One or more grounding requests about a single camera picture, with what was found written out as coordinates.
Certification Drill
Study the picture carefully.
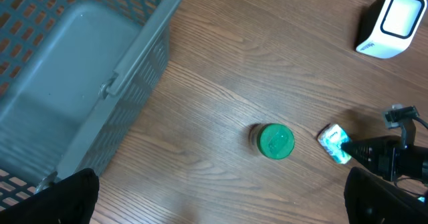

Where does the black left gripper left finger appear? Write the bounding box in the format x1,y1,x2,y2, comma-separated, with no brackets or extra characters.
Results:
1,168,100,224

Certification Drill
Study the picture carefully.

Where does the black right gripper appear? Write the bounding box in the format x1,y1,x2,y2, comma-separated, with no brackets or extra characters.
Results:
340,123,427,184

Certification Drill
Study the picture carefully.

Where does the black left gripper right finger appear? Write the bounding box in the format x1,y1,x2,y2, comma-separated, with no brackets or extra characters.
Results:
344,167,427,224

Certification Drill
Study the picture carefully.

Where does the teal tissue pack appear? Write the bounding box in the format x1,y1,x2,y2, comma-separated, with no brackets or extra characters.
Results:
317,124,352,164

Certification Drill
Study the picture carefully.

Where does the white barcode scanner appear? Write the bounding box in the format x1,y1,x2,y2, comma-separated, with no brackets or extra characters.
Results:
355,0,427,59

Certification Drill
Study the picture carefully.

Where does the green lid jar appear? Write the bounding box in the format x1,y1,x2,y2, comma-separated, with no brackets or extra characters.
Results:
249,123,295,160

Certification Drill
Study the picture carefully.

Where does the grey plastic basket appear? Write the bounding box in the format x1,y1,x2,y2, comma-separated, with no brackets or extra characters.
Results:
1,0,182,209

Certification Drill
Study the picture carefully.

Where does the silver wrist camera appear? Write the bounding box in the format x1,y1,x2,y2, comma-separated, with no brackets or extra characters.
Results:
382,104,419,129

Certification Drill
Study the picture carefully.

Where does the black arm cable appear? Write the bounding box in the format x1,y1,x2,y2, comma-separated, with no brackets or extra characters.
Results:
393,116,428,198

